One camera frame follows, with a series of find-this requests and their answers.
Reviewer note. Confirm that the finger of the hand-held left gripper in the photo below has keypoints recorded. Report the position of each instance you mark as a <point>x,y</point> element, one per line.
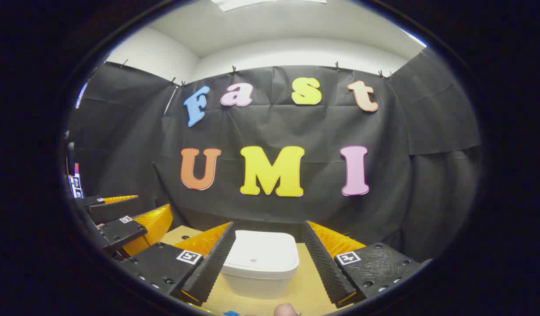
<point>120,232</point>
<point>109,210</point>

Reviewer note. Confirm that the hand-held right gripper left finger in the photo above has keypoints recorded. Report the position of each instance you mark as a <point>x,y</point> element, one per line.
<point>212,267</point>

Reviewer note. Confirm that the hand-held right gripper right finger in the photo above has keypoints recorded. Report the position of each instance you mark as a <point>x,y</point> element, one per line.
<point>324,267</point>

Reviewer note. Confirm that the white desktop garbage bin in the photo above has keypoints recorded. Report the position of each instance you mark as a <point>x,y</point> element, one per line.
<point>261,259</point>

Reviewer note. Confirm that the black backdrop cloth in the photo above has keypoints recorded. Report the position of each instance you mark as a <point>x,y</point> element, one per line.
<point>274,127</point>

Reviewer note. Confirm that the ceiling light panel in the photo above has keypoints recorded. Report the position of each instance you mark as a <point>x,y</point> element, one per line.
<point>252,3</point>

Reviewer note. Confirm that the colourful wall poster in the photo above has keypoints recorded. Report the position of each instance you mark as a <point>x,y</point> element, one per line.
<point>76,184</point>

